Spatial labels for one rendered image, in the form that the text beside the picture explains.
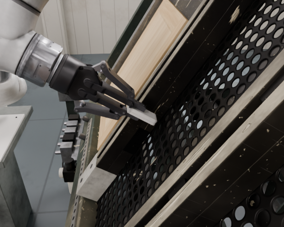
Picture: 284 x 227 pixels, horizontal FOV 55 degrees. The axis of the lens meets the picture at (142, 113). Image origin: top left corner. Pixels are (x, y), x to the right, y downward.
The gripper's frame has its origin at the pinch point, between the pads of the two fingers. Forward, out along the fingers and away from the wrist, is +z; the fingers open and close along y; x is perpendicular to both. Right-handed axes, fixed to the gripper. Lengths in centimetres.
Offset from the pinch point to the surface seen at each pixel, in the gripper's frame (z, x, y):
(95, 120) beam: 5, 50, -37
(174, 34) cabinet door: 6.0, 32.9, 13.7
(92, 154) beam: 4.8, 27.0, -37.3
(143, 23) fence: 5, 78, 4
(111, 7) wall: 13, 400, -53
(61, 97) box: -10, 96, -61
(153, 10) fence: 6, 78, 12
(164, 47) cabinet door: 6.1, 32.8, 8.5
